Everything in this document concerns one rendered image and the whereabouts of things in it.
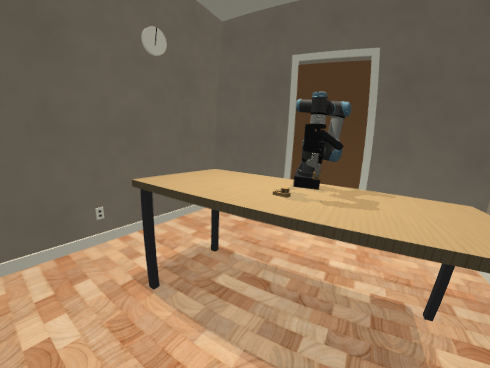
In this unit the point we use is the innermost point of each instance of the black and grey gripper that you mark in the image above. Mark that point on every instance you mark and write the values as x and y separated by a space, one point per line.
314 143

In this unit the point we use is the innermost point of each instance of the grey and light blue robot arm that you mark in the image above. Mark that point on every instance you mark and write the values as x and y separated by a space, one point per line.
318 112

